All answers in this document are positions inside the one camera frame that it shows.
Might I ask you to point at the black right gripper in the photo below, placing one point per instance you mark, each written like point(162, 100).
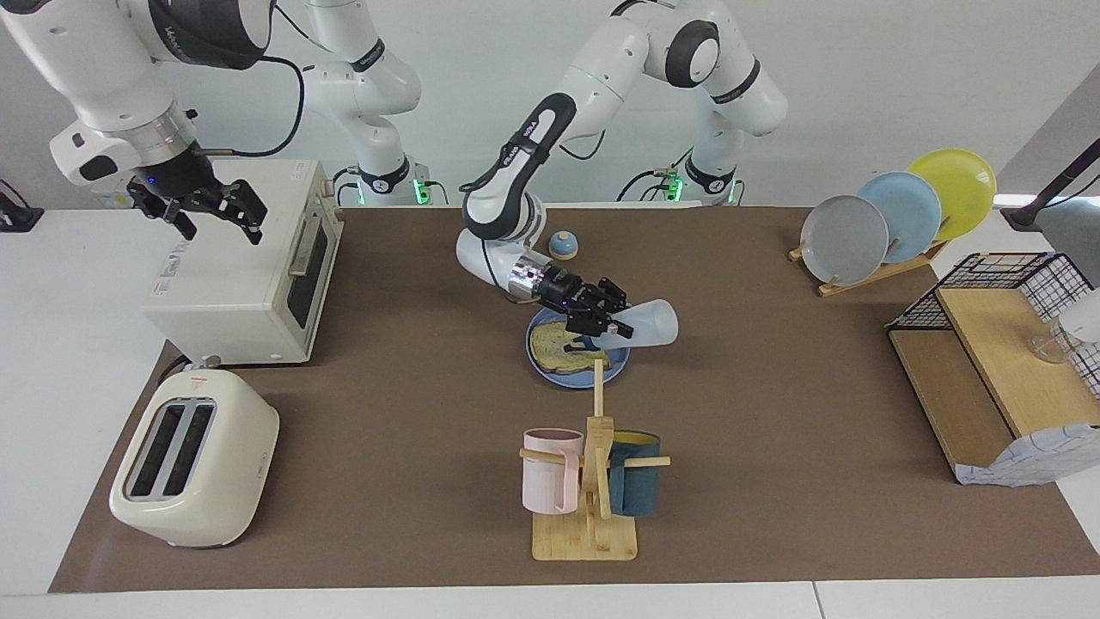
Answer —
point(176, 185)

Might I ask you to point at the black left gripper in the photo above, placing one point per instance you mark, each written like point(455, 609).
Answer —
point(569, 297)

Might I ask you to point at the translucent seasoning bottle blue cap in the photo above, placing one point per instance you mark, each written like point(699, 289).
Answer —
point(653, 322)

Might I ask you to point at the toasted bread slice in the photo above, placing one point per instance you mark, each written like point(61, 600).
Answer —
point(550, 348)

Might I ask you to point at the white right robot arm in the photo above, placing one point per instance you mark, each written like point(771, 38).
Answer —
point(94, 60)

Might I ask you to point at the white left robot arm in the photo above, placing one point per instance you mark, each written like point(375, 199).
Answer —
point(601, 69)

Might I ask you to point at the blue round plate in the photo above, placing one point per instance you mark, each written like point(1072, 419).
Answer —
point(567, 378)

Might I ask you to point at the grey plate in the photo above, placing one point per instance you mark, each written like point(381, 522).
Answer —
point(842, 241)

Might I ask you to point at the wooden plate rack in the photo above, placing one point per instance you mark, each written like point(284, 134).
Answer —
point(868, 279)

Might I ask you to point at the light blue plate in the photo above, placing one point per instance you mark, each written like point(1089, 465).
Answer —
point(907, 211)

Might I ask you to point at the yellow plate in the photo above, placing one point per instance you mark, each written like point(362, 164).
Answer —
point(958, 185)

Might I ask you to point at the white toaster oven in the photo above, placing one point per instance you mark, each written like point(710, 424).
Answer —
point(232, 284)

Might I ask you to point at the small blue call bell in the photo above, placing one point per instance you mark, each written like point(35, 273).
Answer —
point(563, 247)

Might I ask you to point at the teal mug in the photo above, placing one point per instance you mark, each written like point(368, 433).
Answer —
point(636, 490)

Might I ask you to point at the pink mug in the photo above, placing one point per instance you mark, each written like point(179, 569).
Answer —
point(550, 486)

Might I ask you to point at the wooden mug tree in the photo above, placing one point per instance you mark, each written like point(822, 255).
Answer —
point(584, 537)

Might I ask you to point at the brown table mat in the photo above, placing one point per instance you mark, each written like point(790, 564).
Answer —
point(387, 413)

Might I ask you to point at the cream two-slot toaster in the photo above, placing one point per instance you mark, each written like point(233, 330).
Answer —
point(232, 464)

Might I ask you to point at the clear glass cup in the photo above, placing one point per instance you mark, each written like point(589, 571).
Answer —
point(1050, 346)

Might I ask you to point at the white grid-patterned cloth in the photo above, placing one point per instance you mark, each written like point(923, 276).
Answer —
point(1040, 456)

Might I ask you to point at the white rounded object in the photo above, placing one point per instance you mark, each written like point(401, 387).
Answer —
point(1084, 316)

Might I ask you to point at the black clamp mount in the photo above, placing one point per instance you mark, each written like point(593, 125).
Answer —
point(17, 215)

